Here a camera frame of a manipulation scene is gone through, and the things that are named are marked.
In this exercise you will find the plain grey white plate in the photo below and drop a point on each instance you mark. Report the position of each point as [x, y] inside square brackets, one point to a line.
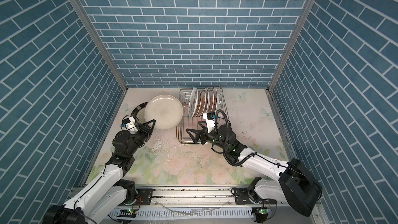
[166, 110]

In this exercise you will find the dark patterned rim plate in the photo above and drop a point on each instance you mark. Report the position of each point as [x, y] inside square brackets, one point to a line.
[136, 111]

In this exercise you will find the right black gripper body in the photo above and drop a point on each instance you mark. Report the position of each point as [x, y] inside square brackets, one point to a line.
[215, 138]

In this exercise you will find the patterned brown white plate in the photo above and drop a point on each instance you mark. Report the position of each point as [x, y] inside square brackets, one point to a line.
[214, 99]

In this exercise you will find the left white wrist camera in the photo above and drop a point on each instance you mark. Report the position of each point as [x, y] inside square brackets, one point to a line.
[129, 123]

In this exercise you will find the right green circuit board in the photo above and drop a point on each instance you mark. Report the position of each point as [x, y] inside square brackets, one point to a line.
[261, 212]

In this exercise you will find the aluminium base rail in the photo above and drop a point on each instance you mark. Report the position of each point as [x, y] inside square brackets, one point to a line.
[194, 202]

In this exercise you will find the strawberry print blue rim plate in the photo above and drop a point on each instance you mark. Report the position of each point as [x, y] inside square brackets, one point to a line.
[193, 102]

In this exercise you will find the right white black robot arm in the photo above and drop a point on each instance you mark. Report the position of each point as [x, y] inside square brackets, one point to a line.
[284, 181]

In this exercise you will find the green circuit board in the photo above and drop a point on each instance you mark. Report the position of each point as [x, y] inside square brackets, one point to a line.
[261, 212]
[127, 213]

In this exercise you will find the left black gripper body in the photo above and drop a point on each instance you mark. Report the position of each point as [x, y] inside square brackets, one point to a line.
[138, 139]

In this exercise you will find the red rim white plate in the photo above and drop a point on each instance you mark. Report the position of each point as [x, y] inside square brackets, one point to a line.
[202, 103]

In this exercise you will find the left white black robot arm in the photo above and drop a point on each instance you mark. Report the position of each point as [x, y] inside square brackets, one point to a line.
[98, 198]

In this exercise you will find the left green circuit board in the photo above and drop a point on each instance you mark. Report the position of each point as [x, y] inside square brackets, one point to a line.
[127, 213]

